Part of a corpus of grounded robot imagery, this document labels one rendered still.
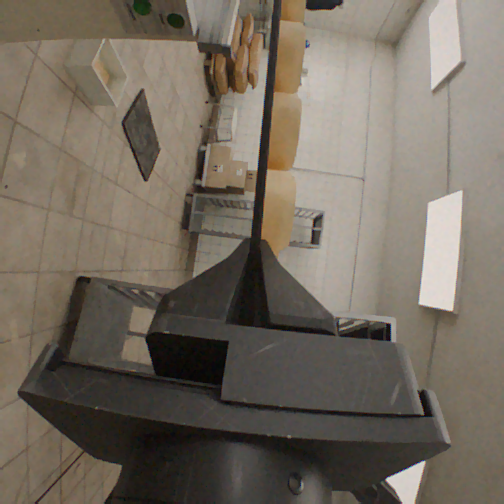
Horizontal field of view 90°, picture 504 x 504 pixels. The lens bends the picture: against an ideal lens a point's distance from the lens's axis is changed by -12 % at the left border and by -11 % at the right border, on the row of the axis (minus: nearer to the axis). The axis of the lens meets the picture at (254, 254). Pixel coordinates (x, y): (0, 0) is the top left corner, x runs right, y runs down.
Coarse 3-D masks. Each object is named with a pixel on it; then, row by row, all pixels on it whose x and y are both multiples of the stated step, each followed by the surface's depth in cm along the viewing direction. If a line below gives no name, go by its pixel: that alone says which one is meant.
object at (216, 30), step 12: (216, 0) 50; (228, 0) 50; (204, 12) 50; (216, 12) 50; (228, 12) 50; (204, 24) 50; (216, 24) 50; (228, 24) 50; (204, 36) 50; (216, 36) 50; (228, 36) 50; (204, 48) 51; (216, 48) 51; (228, 48) 50
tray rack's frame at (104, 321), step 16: (96, 288) 153; (96, 304) 154; (112, 304) 174; (128, 304) 199; (80, 320) 142; (96, 320) 156; (112, 320) 176; (128, 320) 202; (80, 336) 141; (96, 336) 158; (112, 336) 178; (144, 336) 201; (80, 352) 142; (96, 352) 159; (112, 352) 180
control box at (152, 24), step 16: (112, 0) 40; (128, 0) 41; (160, 0) 40; (176, 0) 40; (192, 0) 43; (128, 16) 44; (144, 16) 44; (160, 16) 44; (192, 16) 45; (128, 32) 48; (144, 32) 48; (160, 32) 48; (176, 32) 47; (192, 32) 47
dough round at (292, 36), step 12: (288, 24) 17; (300, 24) 17; (288, 36) 17; (300, 36) 17; (288, 48) 17; (300, 48) 17; (288, 60) 17; (300, 60) 17; (276, 72) 18; (288, 72) 18; (300, 72) 18; (276, 84) 19; (288, 84) 19
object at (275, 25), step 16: (272, 16) 15; (272, 32) 15; (272, 48) 15; (272, 64) 14; (272, 80) 14; (272, 96) 14; (256, 176) 14; (256, 192) 14; (256, 208) 14; (256, 224) 14; (256, 240) 13; (256, 256) 13; (256, 272) 13; (256, 288) 13
